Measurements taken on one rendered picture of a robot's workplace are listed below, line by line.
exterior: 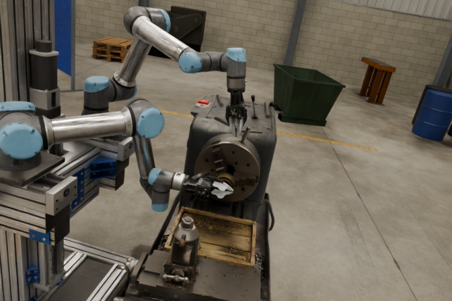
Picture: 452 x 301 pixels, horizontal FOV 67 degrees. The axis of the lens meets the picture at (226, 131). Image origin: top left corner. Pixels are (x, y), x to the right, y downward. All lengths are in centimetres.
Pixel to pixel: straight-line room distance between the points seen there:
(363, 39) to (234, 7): 419
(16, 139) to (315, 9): 1077
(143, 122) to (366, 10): 1090
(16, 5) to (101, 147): 71
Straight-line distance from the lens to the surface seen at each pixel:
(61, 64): 674
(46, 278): 206
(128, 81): 178
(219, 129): 173
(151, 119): 129
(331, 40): 1167
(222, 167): 155
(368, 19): 1190
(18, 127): 121
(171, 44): 134
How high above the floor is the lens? 183
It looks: 20 degrees down
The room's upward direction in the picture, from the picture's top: 10 degrees clockwise
